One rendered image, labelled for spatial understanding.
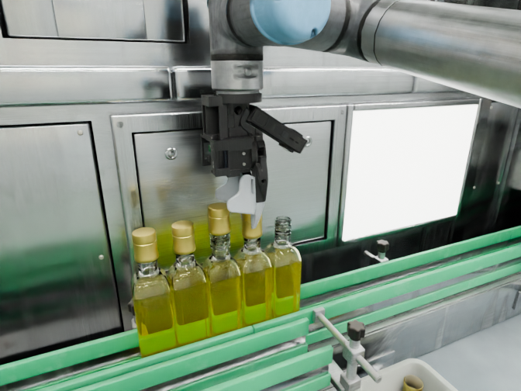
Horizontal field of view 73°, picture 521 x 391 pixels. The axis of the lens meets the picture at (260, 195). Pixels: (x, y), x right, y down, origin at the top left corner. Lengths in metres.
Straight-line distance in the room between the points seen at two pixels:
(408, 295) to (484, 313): 0.28
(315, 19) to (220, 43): 0.15
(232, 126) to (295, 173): 0.26
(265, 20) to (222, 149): 0.18
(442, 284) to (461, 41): 0.65
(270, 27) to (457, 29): 0.18
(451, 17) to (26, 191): 0.64
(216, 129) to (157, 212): 0.22
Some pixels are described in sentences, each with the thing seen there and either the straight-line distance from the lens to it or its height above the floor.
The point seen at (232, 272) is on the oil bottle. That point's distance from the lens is 0.59.
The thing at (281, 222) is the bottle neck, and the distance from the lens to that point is 0.61.
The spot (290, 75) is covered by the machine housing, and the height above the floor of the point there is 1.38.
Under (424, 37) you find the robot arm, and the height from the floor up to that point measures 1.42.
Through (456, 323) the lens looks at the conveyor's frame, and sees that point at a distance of 1.02.
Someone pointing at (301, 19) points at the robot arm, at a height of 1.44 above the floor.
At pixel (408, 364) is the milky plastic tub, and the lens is 0.83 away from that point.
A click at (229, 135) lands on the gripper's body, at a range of 0.53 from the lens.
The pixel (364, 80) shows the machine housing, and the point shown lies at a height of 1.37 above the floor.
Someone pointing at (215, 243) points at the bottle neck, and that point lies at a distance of 0.58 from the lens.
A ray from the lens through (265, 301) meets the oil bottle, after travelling 0.66.
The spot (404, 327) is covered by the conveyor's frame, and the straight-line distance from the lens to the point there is 0.88.
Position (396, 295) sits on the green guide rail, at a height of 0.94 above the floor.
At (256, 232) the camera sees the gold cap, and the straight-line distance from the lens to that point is 0.59.
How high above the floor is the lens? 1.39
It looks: 19 degrees down
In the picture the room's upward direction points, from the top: straight up
